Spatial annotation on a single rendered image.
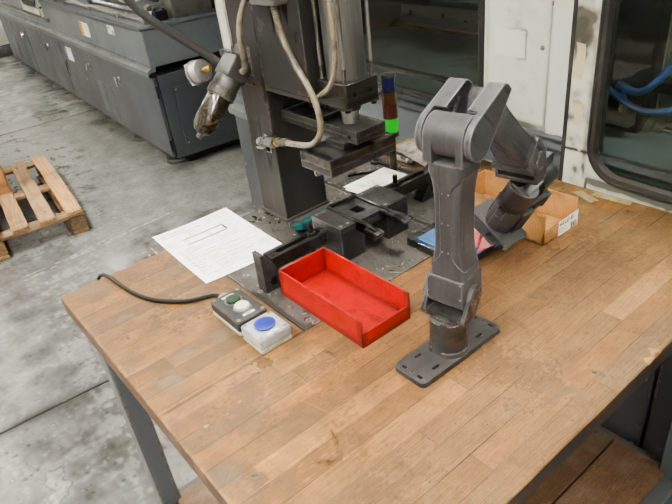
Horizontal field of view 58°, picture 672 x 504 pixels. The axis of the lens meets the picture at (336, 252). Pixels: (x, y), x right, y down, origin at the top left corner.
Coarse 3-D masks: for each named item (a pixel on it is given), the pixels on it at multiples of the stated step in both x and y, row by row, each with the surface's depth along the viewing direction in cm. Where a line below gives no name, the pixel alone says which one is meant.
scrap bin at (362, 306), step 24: (312, 264) 126; (336, 264) 125; (288, 288) 121; (312, 288) 124; (336, 288) 123; (360, 288) 122; (384, 288) 115; (312, 312) 117; (336, 312) 109; (360, 312) 116; (384, 312) 115; (408, 312) 112; (360, 336) 106
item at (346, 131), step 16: (288, 112) 136; (304, 112) 138; (336, 112) 132; (352, 112) 123; (336, 128) 124; (352, 128) 122; (368, 128) 121; (384, 128) 124; (320, 144) 128; (336, 144) 125; (352, 144) 124; (368, 144) 125; (384, 144) 127; (304, 160) 126; (320, 160) 122; (336, 160) 120; (352, 160) 123; (368, 160) 126
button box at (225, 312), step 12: (108, 276) 137; (156, 300) 126; (168, 300) 126; (180, 300) 125; (192, 300) 125; (216, 300) 120; (240, 300) 118; (252, 300) 119; (216, 312) 119; (228, 312) 116; (240, 312) 115; (252, 312) 115; (264, 312) 116; (228, 324) 117; (240, 324) 113
